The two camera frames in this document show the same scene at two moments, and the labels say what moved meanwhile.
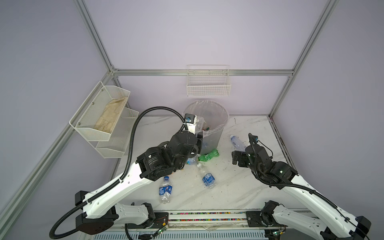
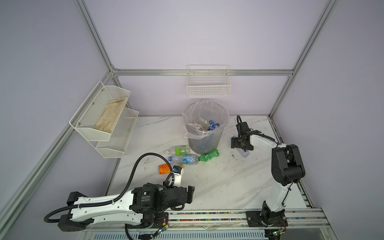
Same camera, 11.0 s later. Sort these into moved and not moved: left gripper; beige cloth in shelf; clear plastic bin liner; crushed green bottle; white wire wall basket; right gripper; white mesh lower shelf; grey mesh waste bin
Moved: left gripper; right gripper
Not moved: white mesh lower shelf; grey mesh waste bin; beige cloth in shelf; crushed green bottle; clear plastic bin liner; white wire wall basket
